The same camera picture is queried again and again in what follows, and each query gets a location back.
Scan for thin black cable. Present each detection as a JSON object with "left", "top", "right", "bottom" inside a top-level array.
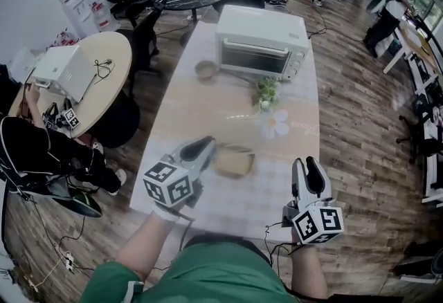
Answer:
[{"left": 93, "top": 58, "right": 115, "bottom": 84}]

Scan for clear water jug red label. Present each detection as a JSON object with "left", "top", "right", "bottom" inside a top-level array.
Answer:
[{"left": 90, "top": 0, "right": 117, "bottom": 33}]

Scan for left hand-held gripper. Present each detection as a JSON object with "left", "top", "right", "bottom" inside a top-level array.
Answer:
[{"left": 143, "top": 136, "right": 218, "bottom": 209}]

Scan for white power strip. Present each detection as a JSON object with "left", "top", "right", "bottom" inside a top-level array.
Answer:
[{"left": 64, "top": 250, "right": 76, "bottom": 273}]

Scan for small green plant bouquet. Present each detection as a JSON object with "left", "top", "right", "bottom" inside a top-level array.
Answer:
[{"left": 251, "top": 76, "right": 282, "bottom": 111}]

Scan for black white metal rack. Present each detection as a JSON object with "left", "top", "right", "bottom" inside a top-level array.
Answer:
[{"left": 406, "top": 48, "right": 443, "bottom": 208}]

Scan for black floor cable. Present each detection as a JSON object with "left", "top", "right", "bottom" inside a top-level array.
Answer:
[{"left": 34, "top": 214, "right": 94, "bottom": 271}]

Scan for wooden desk white legs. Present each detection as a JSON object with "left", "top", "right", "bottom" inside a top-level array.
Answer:
[{"left": 383, "top": 19, "right": 443, "bottom": 75}]

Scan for person's green shirt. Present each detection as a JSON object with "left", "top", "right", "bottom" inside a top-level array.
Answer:
[{"left": 79, "top": 242, "right": 295, "bottom": 303}]

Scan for checked beige tablecloth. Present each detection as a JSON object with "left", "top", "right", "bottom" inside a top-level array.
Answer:
[{"left": 129, "top": 21, "right": 320, "bottom": 240}]

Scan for person's left forearm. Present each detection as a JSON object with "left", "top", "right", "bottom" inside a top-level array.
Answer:
[{"left": 117, "top": 213, "right": 177, "bottom": 282}]

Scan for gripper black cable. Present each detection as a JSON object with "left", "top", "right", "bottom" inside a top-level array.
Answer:
[
  {"left": 264, "top": 223, "right": 302, "bottom": 275},
  {"left": 172, "top": 210, "right": 195, "bottom": 250}
]

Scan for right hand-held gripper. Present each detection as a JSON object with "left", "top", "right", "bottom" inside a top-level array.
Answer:
[{"left": 282, "top": 156, "right": 344, "bottom": 246}]

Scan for brown bowl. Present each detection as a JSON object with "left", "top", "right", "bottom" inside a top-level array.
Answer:
[{"left": 194, "top": 60, "right": 218, "bottom": 80}]

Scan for square brown baking tray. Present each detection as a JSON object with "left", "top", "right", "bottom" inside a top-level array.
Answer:
[{"left": 213, "top": 144, "right": 256, "bottom": 178}]

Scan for round wooden table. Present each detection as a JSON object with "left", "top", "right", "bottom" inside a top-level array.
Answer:
[{"left": 8, "top": 31, "right": 141, "bottom": 149}]

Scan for person's black trousers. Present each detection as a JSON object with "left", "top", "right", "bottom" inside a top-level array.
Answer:
[{"left": 179, "top": 234, "right": 271, "bottom": 261}]

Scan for person's right forearm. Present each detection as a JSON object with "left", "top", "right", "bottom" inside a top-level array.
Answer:
[{"left": 289, "top": 228, "right": 329, "bottom": 299}]

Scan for white water dispenser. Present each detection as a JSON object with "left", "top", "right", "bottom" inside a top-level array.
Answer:
[{"left": 54, "top": 0, "right": 93, "bottom": 38}]

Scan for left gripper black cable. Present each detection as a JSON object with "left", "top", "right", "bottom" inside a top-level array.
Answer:
[{"left": 172, "top": 210, "right": 195, "bottom": 250}]

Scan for white wristband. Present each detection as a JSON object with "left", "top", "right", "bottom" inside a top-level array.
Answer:
[{"left": 151, "top": 203, "right": 181, "bottom": 223}]

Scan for white toaster oven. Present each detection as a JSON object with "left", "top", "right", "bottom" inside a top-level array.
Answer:
[
  {"left": 31, "top": 44, "right": 97, "bottom": 104},
  {"left": 214, "top": 4, "right": 310, "bottom": 82}
]

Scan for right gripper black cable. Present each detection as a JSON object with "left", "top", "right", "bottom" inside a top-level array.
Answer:
[{"left": 264, "top": 223, "right": 302, "bottom": 275}]

